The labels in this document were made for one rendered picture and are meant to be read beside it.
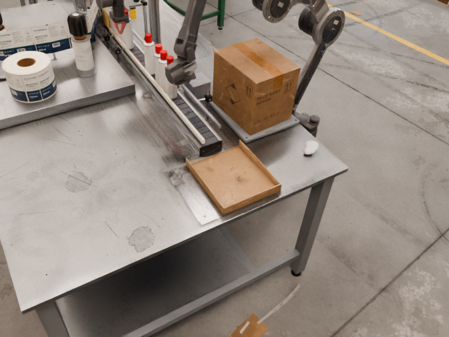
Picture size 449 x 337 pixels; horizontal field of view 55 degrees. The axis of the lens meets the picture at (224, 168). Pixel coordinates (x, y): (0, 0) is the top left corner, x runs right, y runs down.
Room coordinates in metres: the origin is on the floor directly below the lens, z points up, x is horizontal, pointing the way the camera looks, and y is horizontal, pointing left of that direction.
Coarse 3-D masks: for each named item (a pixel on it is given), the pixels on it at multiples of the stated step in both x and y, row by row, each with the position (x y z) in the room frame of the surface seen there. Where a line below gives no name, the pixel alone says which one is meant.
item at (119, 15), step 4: (112, 8) 1.99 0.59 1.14; (116, 8) 1.98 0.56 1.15; (120, 8) 1.98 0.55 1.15; (112, 12) 2.02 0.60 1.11; (116, 12) 1.98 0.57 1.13; (120, 12) 1.98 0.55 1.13; (124, 12) 2.00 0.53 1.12; (112, 16) 1.99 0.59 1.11; (116, 16) 1.98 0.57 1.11; (120, 16) 1.98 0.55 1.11; (124, 16) 1.99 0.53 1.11; (116, 20) 1.95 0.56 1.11; (120, 20) 1.96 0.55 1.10; (128, 20) 1.98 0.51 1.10
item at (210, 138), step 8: (136, 48) 2.10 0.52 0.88; (128, 56) 2.01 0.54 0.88; (136, 56) 2.02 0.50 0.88; (144, 64) 1.95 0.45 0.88; (160, 96) 1.70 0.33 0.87; (168, 104) 1.62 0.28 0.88; (176, 104) 1.62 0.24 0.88; (184, 104) 1.63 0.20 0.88; (184, 112) 1.57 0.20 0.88; (192, 112) 1.57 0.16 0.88; (192, 120) 1.51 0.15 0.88; (200, 120) 1.52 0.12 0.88; (200, 128) 1.46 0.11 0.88; (208, 128) 1.47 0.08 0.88; (208, 136) 1.41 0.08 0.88; (200, 144) 1.36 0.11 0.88; (208, 144) 1.36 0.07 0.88
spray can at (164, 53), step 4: (160, 52) 1.72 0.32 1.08; (164, 52) 1.72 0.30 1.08; (160, 56) 1.72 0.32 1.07; (164, 56) 1.72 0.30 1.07; (160, 60) 1.72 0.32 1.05; (164, 60) 1.72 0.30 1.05; (160, 64) 1.71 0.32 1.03; (164, 64) 1.71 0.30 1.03; (160, 68) 1.71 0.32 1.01; (164, 68) 1.71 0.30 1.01; (160, 72) 1.71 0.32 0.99; (164, 72) 1.71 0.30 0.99; (160, 76) 1.71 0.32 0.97; (164, 76) 1.71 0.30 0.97; (160, 80) 1.71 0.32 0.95; (164, 80) 1.71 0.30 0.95; (160, 84) 1.71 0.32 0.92; (164, 84) 1.71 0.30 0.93; (164, 88) 1.70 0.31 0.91
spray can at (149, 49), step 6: (150, 36) 1.86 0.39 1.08; (144, 42) 1.87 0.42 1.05; (150, 42) 1.86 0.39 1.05; (144, 48) 1.86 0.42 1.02; (150, 48) 1.85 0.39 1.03; (144, 54) 1.86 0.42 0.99; (150, 54) 1.85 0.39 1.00; (150, 60) 1.85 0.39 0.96; (150, 66) 1.85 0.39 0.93; (150, 72) 1.85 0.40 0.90
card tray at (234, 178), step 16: (240, 144) 1.41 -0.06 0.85; (208, 160) 1.31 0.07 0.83; (224, 160) 1.32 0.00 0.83; (240, 160) 1.33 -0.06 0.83; (256, 160) 1.31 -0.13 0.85; (208, 176) 1.22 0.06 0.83; (224, 176) 1.23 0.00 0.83; (240, 176) 1.24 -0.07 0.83; (256, 176) 1.24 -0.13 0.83; (272, 176) 1.22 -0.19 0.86; (208, 192) 1.12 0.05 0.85; (224, 192) 1.14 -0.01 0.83; (240, 192) 1.15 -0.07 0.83; (256, 192) 1.16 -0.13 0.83; (272, 192) 1.15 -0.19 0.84; (224, 208) 1.03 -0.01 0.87
